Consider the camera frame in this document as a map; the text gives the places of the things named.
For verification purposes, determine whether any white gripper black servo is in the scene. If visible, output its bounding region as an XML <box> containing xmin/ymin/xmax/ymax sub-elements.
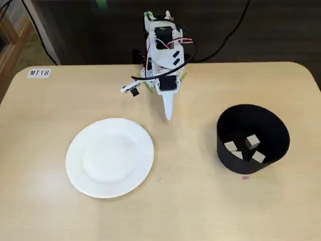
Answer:
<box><xmin>153</xmin><ymin>71</ymin><xmax>182</xmax><ymax>122</ymax></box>

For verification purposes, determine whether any white paper plate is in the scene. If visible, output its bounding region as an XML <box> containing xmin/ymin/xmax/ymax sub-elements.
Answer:
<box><xmin>65</xmin><ymin>117</ymin><xmax>154</xmax><ymax>199</ymax></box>

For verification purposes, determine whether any black pot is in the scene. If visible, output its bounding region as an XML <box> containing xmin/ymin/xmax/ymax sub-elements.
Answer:
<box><xmin>216</xmin><ymin>103</ymin><xmax>291</xmax><ymax>175</ymax></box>

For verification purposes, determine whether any white MT18 label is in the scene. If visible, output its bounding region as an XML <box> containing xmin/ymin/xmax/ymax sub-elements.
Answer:
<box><xmin>27</xmin><ymin>68</ymin><xmax>51</xmax><ymax>79</ymax></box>

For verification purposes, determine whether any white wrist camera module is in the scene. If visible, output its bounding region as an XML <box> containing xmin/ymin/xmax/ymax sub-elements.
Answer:
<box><xmin>120</xmin><ymin>79</ymin><xmax>141</xmax><ymax>98</ymax></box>

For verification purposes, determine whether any thick black camera cable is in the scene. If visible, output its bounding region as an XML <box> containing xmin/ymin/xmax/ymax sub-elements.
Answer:
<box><xmin>130</xmin><ymin>21</ymin><xmax>198</xmax><ymax>82</ymax></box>

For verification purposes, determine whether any black power cable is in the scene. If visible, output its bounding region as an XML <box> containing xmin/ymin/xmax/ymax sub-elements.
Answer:
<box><xmin>187</xmin><ymin>0</ymin><xmax>252</xmax><ymax>62</ymax></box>

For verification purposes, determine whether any thin black cable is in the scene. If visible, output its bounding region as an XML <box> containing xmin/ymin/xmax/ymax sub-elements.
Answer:
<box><xmin>21</xmin><ymin>0</ymin><xmax>59</xmax><ymax>65</ymax></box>

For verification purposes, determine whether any grey metal post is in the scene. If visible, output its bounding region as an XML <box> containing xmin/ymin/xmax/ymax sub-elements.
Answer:
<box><xmin>26</xmin><ymin>0</ymin><xmax>62</xmax><ymax>65</ymax></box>

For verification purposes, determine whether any wooden furniture frame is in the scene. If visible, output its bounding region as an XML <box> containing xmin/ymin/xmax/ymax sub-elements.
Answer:
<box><xmin>0</xmin><ymin>14</ymin><xmax>35</xmax><ymax>101</ymax></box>

